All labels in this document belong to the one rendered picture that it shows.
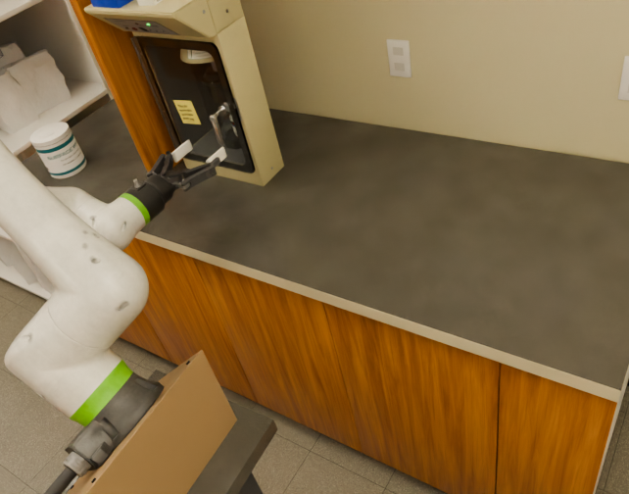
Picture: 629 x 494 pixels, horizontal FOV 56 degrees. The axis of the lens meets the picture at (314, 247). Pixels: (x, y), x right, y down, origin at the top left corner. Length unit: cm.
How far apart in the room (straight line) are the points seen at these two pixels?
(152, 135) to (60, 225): 94
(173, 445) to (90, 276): 33
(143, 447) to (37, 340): 24
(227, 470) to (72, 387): 33
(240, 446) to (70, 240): 50
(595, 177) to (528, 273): 39
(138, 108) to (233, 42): 42
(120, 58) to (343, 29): 66
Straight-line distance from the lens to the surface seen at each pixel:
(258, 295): 166
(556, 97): 172
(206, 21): 153
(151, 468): 108
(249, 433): 121
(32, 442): 277
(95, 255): 101
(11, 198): 106
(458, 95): 181
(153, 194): 148
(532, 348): 126
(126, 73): 185
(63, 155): 216
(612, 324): 133
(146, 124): 191
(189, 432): 112
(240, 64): 163
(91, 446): 109
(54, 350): 106
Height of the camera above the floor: 193
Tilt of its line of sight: 41 degrees down
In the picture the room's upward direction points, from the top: 14 degrees counter-clockwise
